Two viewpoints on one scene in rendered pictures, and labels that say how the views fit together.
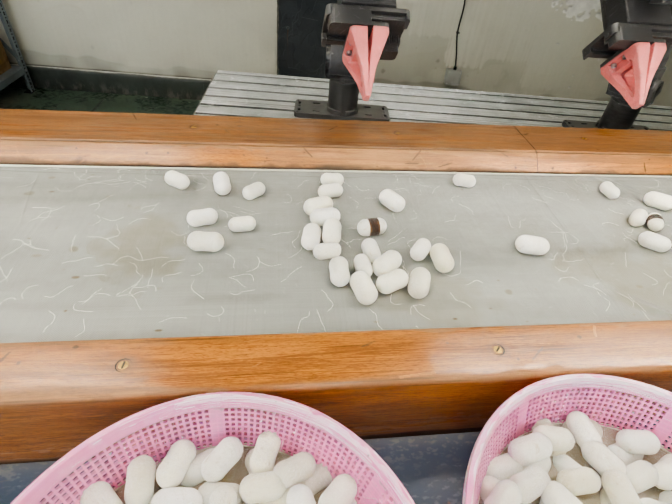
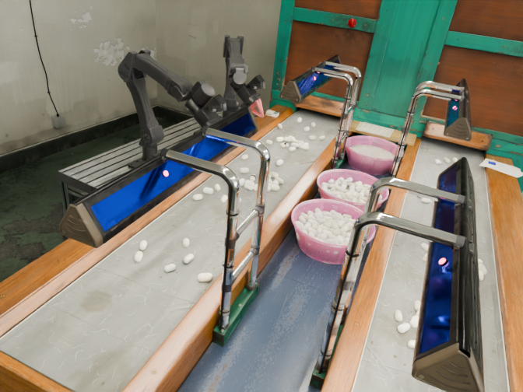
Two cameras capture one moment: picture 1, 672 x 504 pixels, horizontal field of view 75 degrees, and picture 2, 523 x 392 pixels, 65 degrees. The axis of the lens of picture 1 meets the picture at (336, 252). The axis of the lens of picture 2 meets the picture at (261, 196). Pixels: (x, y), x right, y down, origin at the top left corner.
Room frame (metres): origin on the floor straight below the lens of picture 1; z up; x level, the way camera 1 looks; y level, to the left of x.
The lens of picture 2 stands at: (-0.33, 1.11, 1.46)
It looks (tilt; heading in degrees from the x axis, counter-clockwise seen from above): 30 degrees down; 301
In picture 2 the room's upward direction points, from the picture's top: 7 degrees clockwise
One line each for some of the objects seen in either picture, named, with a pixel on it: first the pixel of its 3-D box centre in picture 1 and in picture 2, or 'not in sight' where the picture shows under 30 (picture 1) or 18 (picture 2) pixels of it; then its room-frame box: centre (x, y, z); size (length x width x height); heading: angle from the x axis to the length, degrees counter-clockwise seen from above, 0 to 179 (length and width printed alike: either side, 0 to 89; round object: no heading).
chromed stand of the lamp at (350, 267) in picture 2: not in sight; (385, 296); (-0.24, 0.43, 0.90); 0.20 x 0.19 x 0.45; 100
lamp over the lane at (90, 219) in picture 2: not in sight; (185, 155); (0.23, 0.51, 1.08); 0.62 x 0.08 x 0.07; 100
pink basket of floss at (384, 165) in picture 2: not in sight; (371, 155); (0.16, -0.66, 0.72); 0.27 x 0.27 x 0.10
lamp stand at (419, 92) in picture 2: not in sight; (423, 143); (-0.06, -0.53, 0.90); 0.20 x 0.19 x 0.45; 100
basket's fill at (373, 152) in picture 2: not in sight; (370, 158); (0.16, -0.66, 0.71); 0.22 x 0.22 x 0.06
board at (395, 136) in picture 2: not in sight; (381, 132); (0.20, -0.88, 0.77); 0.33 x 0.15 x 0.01; 10
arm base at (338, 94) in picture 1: (343, 95); (149, 152); (0.89, 0.02, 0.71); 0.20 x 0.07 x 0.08; 95
